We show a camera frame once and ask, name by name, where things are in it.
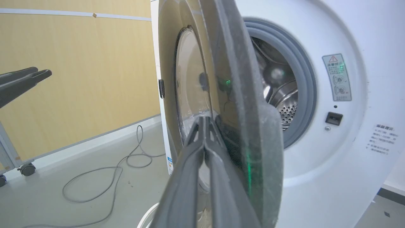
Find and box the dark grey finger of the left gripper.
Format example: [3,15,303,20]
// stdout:
[0,69,52,109]
[0,66,39,86]

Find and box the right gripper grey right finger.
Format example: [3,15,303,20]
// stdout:
[206,116,260,228]

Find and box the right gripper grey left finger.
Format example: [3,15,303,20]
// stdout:
[152,116,206,228]

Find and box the round grey washing machine door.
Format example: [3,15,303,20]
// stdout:
[157,0,284,228]

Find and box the black door latch slot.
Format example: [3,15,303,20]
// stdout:
[326,112,343,126]

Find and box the grey rubber door gasket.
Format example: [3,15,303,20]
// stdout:
[244,18,317,149]

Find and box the white washing machine body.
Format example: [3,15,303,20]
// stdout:
[151,0,405,228]

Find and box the stainless steel perforated drum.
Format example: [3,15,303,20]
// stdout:
[252,37,298,131]

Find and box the grey warning sticker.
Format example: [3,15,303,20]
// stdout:
[322,53,352,102]

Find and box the printed text label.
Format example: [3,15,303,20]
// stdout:
[367,124,399,155]

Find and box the grey metal cart frame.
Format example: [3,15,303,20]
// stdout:
[0,120,24,176]

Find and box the grey floor cable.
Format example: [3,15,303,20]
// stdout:
[22,125,165,228]

